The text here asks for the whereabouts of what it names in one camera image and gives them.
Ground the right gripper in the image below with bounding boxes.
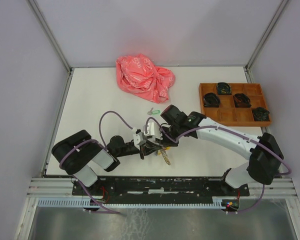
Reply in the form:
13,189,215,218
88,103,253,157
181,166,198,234
154,124,182,149

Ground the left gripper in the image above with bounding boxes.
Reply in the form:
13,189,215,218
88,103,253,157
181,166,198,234
115,138,162,160

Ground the key organiser ring with keys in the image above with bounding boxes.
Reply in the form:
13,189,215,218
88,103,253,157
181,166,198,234
153,145,172,166

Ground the key with green tag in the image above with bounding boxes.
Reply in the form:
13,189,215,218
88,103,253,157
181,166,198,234
147,107,161,116

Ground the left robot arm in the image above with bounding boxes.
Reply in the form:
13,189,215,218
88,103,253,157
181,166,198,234
51,130,161,195

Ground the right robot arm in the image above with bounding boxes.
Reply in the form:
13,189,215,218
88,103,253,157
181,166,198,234
160,105,284,196

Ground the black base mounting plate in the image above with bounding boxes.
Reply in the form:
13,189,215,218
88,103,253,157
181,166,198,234
87,176,250,204

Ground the black coiled item left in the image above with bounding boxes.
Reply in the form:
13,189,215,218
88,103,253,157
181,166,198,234
202,92,221,108

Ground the black coiled item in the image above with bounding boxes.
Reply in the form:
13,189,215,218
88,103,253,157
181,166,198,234
202,92,221,108
252,107,270,122
216,82,232,95
233,93,252,108

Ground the crumpled pink plastic bag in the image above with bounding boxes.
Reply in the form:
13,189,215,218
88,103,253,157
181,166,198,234
115,54,176,104

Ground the wooden compartment tray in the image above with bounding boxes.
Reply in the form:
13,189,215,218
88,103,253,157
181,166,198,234
198,82,272,127

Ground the black coiled item top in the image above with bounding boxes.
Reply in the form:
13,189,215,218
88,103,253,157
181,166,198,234
216,82,232,95

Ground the black coiled item middle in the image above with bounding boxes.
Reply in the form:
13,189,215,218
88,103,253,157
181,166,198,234
233,93,252,108

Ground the black coiled item right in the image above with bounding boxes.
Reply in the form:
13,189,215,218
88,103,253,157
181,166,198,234
252,107,270,122

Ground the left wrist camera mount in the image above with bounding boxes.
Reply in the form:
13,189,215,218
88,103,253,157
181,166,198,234
132,127,147,149

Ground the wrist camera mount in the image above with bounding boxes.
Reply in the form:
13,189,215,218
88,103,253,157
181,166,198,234
132,127,147,149
144,122,163,140

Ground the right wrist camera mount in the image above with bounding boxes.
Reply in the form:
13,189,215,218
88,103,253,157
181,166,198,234
144,122,163,140

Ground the white slotted cable duct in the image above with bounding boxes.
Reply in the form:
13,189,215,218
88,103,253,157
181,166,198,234
36,196,228,208

